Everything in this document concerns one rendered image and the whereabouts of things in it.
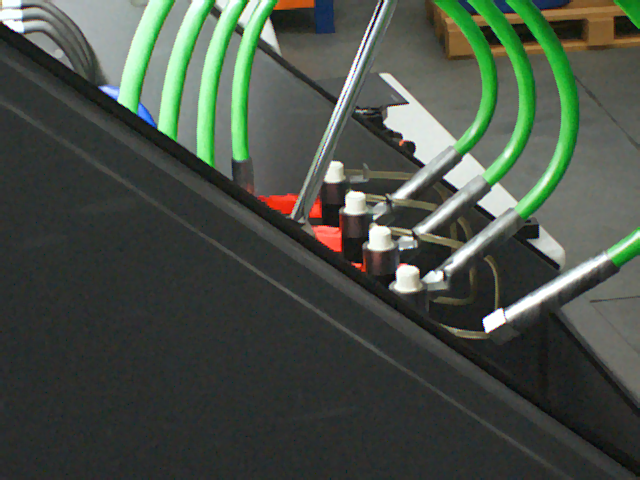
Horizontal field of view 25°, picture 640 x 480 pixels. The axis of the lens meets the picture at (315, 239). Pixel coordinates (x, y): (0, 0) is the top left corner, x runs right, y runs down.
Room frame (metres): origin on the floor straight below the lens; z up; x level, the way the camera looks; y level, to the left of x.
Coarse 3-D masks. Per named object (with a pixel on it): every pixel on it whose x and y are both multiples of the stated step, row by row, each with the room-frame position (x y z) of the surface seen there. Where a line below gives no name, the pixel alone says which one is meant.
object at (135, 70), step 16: (160, 0) 0.89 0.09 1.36; (624, 0) 0.83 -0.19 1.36; (144, 16) 0.90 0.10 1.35; (160, 16) 0.89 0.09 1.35; (144, 32) 0.90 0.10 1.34; (144, 48) 0.90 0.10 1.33; (128, 64) 0.90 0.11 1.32; (144, 64) 0.90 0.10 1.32; (128, 80) 0.90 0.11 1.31; (128, 96) 0.90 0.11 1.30; (624, 240) 0.84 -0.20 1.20; (624, 256) 0.83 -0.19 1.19
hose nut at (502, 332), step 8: (496, 312) 0.86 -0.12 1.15; (504, 312) 0.86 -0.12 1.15; (488, 320) 0.86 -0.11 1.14; (496, 320) 0.85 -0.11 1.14; (504, 320) 0.85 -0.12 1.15; (488, 328) 0.85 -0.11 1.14; (496, 328) 0.85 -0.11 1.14; (504, 328) 0.85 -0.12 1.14; (512, 328) 0.85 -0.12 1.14; (496, 336) 0.85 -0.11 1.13; (504, 336) 0.85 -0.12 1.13; (512, 336) 0.85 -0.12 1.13; (496, 344) 0.85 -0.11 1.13
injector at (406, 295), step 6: (396, 282) 0.95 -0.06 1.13; (420, 282) 0.95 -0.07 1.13; (390, 288) 0.95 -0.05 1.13; (420, 288) 0.94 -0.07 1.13; (426, 288) 0.94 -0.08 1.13; (402, 294) 0.93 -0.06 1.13; (408, 294) 0.93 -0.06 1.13; (414, 294) 0.93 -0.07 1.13; (420, 294) 0.94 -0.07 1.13; (426, 294) 0.94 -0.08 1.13; (408, 300) 0.93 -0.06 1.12; (414, 300) 0.93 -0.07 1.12; (420, 300) 0.93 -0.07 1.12; (426, 300) 0.94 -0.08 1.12; (414, 306) 0.93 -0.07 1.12; (420, 306) 0.93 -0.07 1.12; (426, 306) 0.94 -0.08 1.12; (426, 312) 0.94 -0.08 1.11
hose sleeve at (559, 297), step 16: (592, 256) 0.84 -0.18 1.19; (608, 256) 0.84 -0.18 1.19; (576, 272) 0.84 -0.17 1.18; (592, 272) 0.84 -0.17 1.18; (608, 272) 0.83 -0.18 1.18; (544, 288) 0.85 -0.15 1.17; (560, 288) 0.84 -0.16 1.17; (576, 288) 0.84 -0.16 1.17; (592, 288) 0.84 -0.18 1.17; (512, 304) 0.86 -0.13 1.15; (528, 304) 0.85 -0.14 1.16; (544, 304) 0.84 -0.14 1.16; (560, 304) 0.84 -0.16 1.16; (512, 320) 0.85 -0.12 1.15; (528, 320) 0.84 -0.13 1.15
